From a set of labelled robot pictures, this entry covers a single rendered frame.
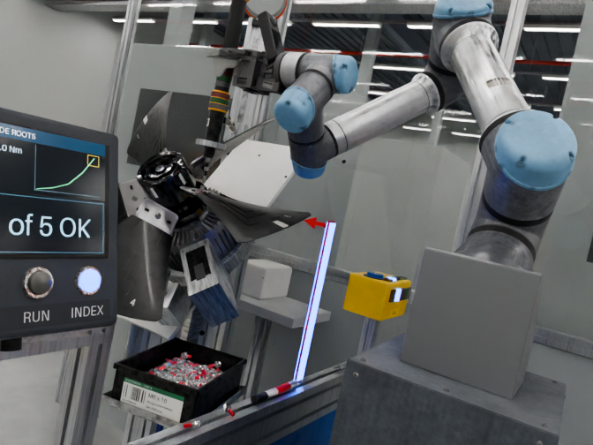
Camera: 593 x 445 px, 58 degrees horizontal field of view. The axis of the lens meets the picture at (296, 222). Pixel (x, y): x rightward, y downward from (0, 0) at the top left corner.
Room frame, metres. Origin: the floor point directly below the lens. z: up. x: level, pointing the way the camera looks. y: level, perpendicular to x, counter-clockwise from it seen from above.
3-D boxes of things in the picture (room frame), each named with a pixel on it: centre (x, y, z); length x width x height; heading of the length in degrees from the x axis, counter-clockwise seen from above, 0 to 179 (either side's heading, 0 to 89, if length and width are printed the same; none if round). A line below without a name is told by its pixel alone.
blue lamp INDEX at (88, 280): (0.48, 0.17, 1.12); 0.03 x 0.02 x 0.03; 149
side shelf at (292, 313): (1.76, 0.04, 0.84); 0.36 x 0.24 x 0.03; 59
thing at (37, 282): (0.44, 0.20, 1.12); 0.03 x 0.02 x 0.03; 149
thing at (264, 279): (1.82, 0.09, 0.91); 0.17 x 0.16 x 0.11; 149
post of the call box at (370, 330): (1.29, -0.23, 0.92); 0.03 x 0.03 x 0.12; 59
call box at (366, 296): (1.29, -0.23, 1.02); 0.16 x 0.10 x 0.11; 149
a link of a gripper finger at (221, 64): (1.20, 0.24, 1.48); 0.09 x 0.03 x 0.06; 69
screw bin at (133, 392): (0.98, 0.15, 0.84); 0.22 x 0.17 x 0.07; 164
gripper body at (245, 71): (1.17, 0.13, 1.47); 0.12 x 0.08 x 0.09; 59
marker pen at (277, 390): (0.96, -0.03, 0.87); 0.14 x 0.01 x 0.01; 149
